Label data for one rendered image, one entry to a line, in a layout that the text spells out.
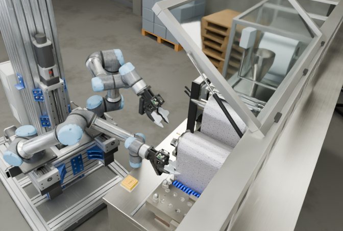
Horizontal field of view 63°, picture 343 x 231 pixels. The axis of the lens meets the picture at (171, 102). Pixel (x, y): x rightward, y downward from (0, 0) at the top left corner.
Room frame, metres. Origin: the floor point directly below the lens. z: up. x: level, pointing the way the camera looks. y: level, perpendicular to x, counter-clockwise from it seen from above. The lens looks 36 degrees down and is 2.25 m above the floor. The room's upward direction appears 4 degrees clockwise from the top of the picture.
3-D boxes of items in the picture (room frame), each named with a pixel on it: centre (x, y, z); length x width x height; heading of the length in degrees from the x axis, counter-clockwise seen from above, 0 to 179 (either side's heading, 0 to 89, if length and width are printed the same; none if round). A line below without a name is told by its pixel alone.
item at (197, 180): (0.93, -0.15, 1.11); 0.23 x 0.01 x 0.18; 58
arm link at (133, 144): (1.13, 0.19, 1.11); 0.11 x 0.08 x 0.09; 58
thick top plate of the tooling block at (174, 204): (0.80, -0.12, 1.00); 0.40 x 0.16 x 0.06; 58
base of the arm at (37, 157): (1.27, 0.90, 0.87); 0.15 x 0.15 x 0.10
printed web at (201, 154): (1.09, -0.25, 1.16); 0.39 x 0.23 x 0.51; 148
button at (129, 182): (1.03, 0.21, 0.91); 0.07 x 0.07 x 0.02; 58
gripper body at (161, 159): (1.05, 0.05, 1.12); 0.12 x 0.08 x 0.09; 58
